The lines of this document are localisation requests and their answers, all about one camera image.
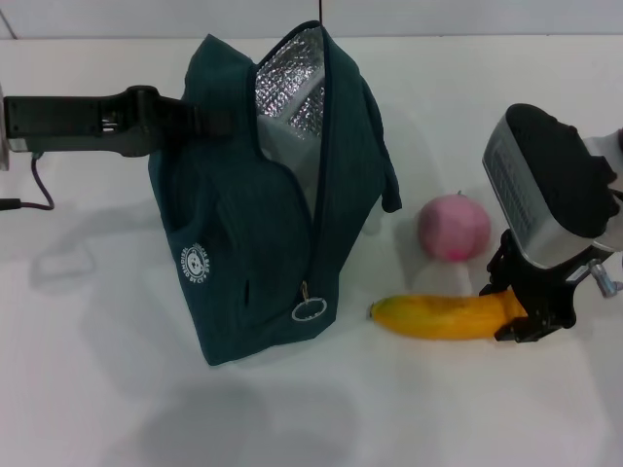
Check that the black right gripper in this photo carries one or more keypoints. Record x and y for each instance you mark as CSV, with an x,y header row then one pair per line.
x,y
545,292

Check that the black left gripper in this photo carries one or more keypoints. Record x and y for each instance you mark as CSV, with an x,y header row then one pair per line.
x,y
73,121

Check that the yellow banana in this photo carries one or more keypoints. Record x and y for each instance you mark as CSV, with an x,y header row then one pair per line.
x,y
438,316

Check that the pink peach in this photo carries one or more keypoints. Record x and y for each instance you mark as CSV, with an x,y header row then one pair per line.
x,y
452,228

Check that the dark teal insulated lunch bag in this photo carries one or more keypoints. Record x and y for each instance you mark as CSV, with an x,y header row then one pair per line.
x,y
233,253

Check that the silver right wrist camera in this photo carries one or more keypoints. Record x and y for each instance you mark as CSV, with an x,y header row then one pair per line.
x,y
540,180

